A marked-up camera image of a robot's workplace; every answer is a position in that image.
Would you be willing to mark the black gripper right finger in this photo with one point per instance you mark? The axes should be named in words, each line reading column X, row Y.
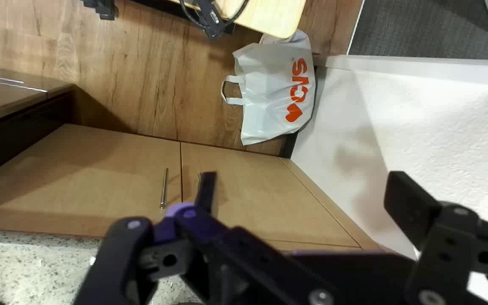
column 447, row 247

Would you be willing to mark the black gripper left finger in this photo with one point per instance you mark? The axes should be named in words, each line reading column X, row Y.
column 142, row 254

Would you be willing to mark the wooden lower cabinet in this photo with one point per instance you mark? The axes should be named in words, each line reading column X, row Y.
column 85, row 180

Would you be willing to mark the white CVS plastic bag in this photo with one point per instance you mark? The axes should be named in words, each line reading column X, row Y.
column 271, row 95

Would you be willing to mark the black stand foot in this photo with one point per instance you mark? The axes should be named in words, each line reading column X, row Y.
column 102, row 7

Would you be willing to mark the light wooden board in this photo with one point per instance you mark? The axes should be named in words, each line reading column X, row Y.
column 271, row 17

